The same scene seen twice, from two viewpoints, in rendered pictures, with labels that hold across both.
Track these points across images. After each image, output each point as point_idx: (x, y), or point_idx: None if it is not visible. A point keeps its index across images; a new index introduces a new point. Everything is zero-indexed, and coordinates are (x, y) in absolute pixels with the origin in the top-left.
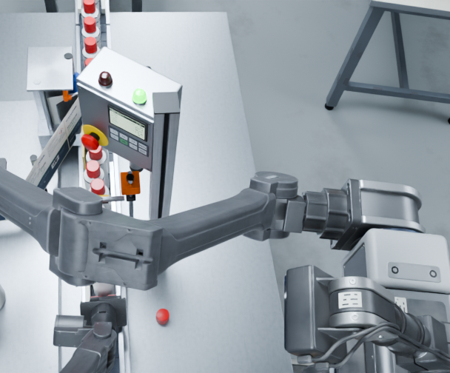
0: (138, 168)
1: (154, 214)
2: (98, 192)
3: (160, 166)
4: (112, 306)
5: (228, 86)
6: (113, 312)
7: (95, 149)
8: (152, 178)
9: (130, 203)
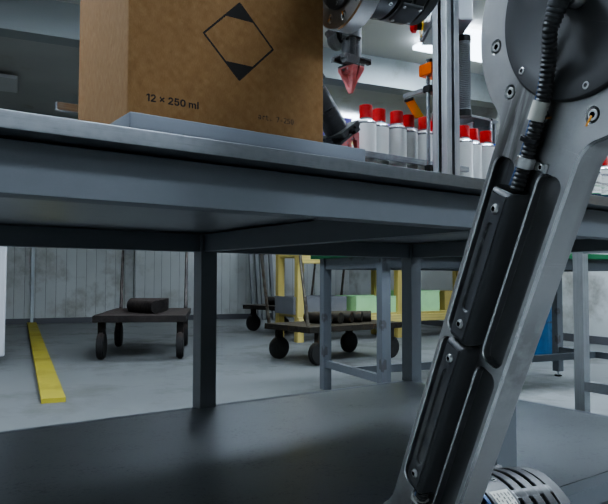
0: (461, 108)
1: (435, 95)
2: (419, 120)
3: (437, 5)
4: (347, 124)
5: None
6: (340, 113)
7: (412, 26)
8: (432, 26)
9: (426, 98)
